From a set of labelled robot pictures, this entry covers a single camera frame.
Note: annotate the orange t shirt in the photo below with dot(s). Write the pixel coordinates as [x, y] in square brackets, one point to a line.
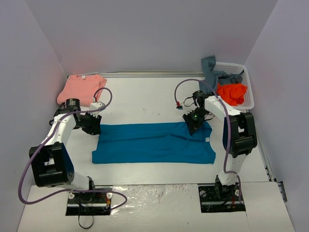
[233, 94]

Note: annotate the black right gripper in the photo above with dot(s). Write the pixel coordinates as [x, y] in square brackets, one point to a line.
[191, 121]

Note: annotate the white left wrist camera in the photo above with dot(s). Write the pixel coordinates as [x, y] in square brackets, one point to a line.
[95, 108]

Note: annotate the white plastic laundry basket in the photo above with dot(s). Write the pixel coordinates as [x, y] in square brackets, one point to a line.
[234, 68]

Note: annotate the pink t shirt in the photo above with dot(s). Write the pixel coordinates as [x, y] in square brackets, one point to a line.
[82, 87]

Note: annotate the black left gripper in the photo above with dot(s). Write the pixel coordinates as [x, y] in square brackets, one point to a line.
[94, 124]

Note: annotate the teal blue t shirt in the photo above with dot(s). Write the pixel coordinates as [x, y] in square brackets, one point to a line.
[154, 142]

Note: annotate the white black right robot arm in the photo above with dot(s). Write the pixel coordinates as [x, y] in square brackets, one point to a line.
[239, 137]

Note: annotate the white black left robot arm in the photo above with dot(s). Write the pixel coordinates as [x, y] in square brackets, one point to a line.
[52, 166]

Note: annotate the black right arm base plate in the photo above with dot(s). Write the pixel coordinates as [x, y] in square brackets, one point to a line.
[212, 201]

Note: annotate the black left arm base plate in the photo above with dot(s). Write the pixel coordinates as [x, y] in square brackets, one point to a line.
[89, 204]

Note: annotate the grey t shirt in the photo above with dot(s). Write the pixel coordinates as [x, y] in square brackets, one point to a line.
[213, 77]

